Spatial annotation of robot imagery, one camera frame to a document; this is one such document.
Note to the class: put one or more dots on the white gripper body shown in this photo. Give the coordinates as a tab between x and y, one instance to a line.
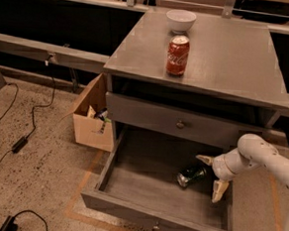
222	167

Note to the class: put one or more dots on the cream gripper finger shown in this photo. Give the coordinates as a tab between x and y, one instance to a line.
205	159
219	188

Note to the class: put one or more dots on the green soda can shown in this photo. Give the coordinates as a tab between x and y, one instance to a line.
190	175

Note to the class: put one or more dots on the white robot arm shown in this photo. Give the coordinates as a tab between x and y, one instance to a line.
251	152

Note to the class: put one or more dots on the closed grey top drawer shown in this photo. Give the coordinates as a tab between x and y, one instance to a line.
181	123

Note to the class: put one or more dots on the open grey middle drawer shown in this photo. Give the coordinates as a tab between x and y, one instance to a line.
139	183

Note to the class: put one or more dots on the grey wooden drawer cabinet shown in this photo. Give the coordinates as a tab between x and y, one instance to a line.
231	68

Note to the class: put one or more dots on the red cola can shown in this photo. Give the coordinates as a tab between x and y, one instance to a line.
177	56

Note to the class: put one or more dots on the items inside cardboard box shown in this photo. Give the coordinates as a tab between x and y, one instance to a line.
102	115

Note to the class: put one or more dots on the brown cardboard box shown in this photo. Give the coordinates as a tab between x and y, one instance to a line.
91	131

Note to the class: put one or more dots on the white ceramic bowl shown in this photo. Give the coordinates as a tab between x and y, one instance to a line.
179	21

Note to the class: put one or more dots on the grey metal rail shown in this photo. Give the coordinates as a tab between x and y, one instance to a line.
55	54

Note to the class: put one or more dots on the black power adapter with cable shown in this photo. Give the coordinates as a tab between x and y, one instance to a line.
22	142

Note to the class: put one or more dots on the black device with cable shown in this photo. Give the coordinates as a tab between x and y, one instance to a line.
10	225

